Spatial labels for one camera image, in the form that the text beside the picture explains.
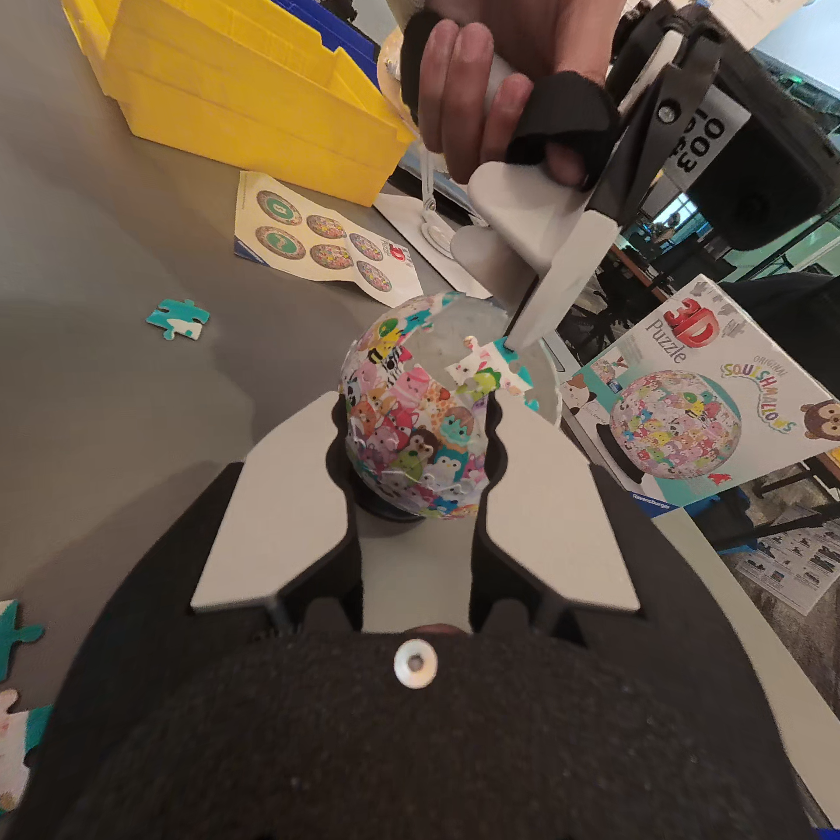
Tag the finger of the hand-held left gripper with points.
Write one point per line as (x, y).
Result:
(571, 275)

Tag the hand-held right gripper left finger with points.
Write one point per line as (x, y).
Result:
(275, 518)

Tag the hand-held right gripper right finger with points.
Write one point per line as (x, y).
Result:
(558, 525)

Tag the white and green puzzle piece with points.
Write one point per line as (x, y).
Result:
(482, 377)

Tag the colourful puzzle ball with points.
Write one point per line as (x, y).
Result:
(407, 420)

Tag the black ball stand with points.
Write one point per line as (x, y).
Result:
(387, 508)

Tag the puzzle box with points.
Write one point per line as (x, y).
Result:
(709, 407)

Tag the teal and white puzzle piece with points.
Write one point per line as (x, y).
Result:
(177, 318)

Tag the pink and white puzzle piece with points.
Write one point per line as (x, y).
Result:
(16, 754)

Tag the person's left hand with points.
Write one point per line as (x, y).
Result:
(525, 33)

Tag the blue object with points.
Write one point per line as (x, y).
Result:
(718, 508)

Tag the printed paper sheet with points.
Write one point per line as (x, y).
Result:
(794, 564)

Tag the printed instruction sheet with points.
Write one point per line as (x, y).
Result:
(315, 236)

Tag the blue plastic bin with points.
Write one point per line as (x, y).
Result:
(334, 33)

